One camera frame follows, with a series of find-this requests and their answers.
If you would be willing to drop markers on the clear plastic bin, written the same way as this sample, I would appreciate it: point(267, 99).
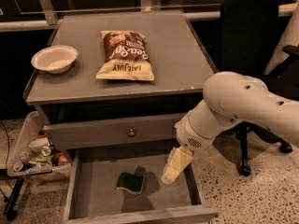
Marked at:
point(36, 167)

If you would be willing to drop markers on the white paper bowl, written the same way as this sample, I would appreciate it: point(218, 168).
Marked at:
point(55, 59)

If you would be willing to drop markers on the grey top drawer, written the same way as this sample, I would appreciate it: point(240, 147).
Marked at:
point(108, 132)

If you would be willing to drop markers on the black stand leg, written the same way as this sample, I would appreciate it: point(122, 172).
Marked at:
point(9, 210)

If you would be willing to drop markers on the metal bracket post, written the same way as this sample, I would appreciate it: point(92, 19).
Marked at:
point(50, 15)

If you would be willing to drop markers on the brown chip bag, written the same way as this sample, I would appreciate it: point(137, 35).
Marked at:
point(126, 57)

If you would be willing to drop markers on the open middle drawer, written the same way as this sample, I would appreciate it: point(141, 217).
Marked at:
point(92, 197)

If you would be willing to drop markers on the metal railing bar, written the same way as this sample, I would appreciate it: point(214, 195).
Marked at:
point(11, 26)

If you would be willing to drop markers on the round metal drawer knob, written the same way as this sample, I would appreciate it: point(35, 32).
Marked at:
point(131, 133)

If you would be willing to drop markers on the metal can in bin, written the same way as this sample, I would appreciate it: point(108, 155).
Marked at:
point(18, 167)

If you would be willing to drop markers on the grey drawer cabinet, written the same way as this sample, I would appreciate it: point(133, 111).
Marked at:
point(179, 65)

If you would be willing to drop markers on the black office chair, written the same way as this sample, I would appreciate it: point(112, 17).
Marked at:
point(249, 36)

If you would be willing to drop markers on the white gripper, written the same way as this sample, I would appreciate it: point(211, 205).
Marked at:
point(188, 134)

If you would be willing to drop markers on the green yellow sponge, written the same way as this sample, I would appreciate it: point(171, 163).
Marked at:
point(130, 183)

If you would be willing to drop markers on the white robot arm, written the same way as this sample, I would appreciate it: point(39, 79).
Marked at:
point(230, 98)

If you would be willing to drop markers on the white cup in bin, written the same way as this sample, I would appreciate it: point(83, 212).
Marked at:
point(37, 144)

